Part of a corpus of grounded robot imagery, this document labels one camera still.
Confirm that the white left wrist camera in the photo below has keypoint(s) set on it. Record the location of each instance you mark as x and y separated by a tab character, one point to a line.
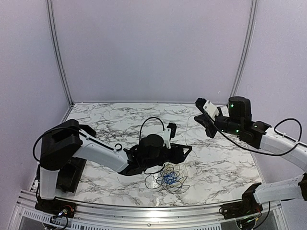
168	134

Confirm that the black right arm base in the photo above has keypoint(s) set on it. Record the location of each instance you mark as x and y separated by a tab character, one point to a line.
247	206

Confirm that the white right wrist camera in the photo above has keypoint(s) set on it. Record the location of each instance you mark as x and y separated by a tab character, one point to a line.
211	110

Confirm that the grey left frame post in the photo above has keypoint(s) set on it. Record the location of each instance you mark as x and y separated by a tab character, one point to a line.
57	53

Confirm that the aluminium front table rail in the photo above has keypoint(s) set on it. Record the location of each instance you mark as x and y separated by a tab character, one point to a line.
91	216

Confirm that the grey corner frame post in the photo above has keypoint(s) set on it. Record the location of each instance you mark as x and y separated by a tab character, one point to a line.
246	47

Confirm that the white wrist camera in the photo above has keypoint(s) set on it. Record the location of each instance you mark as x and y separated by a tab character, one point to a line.
168	134
211	110

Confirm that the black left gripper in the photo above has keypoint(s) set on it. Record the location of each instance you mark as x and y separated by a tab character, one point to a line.
177	156

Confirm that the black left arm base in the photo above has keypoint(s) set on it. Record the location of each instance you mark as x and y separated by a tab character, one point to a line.
55	206

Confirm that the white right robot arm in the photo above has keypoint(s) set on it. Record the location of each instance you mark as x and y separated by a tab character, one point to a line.
264	140

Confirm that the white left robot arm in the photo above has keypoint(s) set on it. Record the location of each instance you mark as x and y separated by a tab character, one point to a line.
71	139

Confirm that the black divided storage bin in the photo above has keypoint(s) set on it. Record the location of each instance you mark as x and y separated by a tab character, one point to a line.
70	174

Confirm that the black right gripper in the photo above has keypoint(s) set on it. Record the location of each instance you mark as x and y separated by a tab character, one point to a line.
206	122

